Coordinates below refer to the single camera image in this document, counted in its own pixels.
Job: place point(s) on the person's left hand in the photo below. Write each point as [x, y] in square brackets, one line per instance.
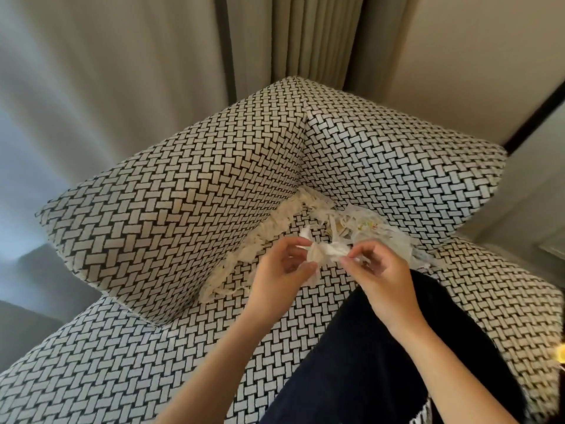
[273, 291]

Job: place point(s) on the person's right hand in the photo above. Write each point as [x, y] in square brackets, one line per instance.
[390, 291]

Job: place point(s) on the white paper wad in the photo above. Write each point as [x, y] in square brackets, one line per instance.
[329, 251]

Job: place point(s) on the pile of white paper scraps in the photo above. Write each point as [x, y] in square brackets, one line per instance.
[375, 225]

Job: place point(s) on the black white woven-pattern sofa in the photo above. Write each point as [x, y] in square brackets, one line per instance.
[176, 194]

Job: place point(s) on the person's left forearm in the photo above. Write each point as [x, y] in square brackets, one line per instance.
[220, 375]

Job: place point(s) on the person's striped shirt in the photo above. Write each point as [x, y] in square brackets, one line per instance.
[421, 415]

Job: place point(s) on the pleated beige curtain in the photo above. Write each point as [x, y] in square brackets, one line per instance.
[300, 39]

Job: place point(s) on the sheer white curtain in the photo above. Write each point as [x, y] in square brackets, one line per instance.
[88, 83]

